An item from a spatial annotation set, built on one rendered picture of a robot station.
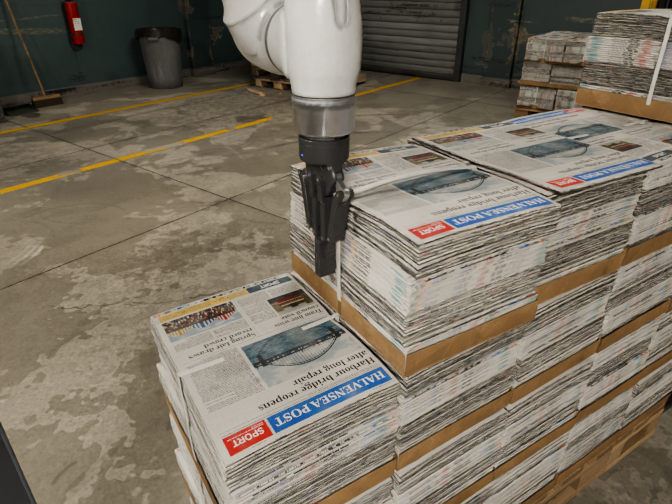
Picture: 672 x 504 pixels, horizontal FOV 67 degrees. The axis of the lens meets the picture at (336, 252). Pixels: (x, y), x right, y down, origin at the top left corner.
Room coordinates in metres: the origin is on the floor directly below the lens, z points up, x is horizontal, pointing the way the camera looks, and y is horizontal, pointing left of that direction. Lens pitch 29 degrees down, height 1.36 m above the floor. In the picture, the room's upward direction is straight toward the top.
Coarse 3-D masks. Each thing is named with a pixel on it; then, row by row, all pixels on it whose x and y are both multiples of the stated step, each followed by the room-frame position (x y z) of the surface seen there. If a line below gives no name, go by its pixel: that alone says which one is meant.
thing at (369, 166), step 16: (352, 160) 0.90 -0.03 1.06; (368, 160) 0.91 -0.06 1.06; (384, 160) 0.91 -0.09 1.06; (400, 160) 0.91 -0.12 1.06; (416, 160) 0.92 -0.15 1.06; (432, 160) 0.92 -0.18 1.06; (448, 160) 0.92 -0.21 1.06; (352, 176) 0.83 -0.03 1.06; (368, 176) 0.83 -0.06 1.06; (384, 176) 0.83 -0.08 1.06; (304, 208) 0.85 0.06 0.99; (304, 224) 0.84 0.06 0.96; (304, 240) 0.84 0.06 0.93; (304, 256) 0.84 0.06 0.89
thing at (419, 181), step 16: (416, 176) 0.83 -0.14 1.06; (432, 176) 0.83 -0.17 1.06; (448, 176) 0.83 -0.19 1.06; (464, 176) 0.83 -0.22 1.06; (368, 192) 0.76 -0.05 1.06; (384, 192) 0.76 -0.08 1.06; (400, 192) 0.76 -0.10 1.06; (352, 208) 0.72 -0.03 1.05; (352, 224) 0.71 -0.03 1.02; (336, 256) 0.75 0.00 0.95; (336, 272) 0.74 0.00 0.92; (336, 288) 0.75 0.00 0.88
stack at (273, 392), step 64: (192, 320) 0.73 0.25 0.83; (256, 320) 0.73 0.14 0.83; (320, 320) 0.73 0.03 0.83; (576, 320) 0.85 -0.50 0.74; (192, 384) 0.57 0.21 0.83; (256, 384) 0.57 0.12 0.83; (320, 384) 0.57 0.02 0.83; (384, 384) 0.57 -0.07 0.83; (448, 384) 0.65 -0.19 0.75; (512, 384) 0.74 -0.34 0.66; (576, 384) 0.87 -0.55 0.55; (192, 448) 0.58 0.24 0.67; (256, 448) 0.45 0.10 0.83; (320, 448) 0.50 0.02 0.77; (384, 448) 0.57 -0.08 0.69; (448, 448) 0.65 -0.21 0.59; (512, 448) 0.78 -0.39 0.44; (576, 448) 0.93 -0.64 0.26
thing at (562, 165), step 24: (432, 144) 0.99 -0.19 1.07; (456, 144) 0.99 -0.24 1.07; (480, 144) 1.00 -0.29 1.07; (504, 144) 1.00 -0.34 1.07; (528, 144) 1.00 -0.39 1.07; (552, 144) 1.00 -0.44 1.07; (576, 144) 1.00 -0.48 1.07; (504, 168) 0.85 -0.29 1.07; (528, 168) 0.85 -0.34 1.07; (552, 168) 0.85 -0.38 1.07; (576, 168) 0.85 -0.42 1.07; (600, 168) 0.85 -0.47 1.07; (624, 168) 0.85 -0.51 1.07; (648, 168) 0.86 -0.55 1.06
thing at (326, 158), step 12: (300, 144) 0.71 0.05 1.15; (312, 144) 0.70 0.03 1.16; (324, 144) 0.69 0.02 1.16; (336, 144) 0.70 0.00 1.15; (348, 144) 0.72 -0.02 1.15; (300, 156) 0.72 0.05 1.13; (312, 156) 0.70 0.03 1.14; (324, 156) 0.69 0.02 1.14; (336, 156) 0.70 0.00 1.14; (348, 156) 0.72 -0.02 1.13; (312, 168) 0.74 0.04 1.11; (324, 168) 0.71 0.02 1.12; (336, 168) 0.70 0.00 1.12; (324, 180) 0.71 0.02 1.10; (336, 180) 0.69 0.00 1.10; (324, 192) 0.71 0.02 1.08
